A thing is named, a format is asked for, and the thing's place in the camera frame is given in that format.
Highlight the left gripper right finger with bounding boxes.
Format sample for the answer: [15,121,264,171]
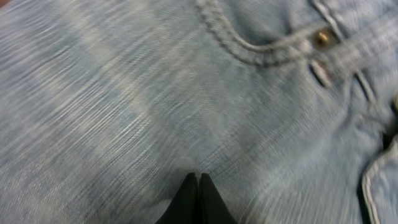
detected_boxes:
[198,173,237,224]

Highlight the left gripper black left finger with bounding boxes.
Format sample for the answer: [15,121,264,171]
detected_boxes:
[156,173,198,224]

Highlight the light blue denim shorts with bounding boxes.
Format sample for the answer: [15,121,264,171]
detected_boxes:
[1,0,397,223]

